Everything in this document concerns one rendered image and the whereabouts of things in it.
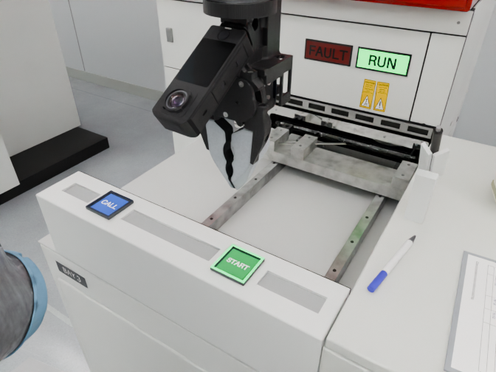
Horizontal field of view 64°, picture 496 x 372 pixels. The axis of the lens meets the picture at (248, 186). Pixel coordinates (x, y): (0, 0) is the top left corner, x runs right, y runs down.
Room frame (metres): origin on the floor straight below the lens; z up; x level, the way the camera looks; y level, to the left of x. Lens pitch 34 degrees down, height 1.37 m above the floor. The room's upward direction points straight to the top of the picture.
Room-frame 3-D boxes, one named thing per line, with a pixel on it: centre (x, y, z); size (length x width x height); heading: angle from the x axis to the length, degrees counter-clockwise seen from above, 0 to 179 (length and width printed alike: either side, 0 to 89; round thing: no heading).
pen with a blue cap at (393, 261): (0.40, -0.20, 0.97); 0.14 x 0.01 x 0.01; 138
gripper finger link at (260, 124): (0.39, 0.00, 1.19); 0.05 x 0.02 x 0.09; 58
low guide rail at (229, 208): (0.76, 0.00, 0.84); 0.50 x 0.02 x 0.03; 148
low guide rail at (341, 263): (0.61, -0.22, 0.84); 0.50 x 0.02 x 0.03; 148
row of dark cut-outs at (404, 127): (0.93, -0.23, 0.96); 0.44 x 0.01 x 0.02; 58
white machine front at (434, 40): (1.03, -0.09, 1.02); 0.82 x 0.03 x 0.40; 58
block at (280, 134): (0.91, -0.07, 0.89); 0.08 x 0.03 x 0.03; 148
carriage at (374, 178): (0.83, -0.20, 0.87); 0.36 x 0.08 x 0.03; 58
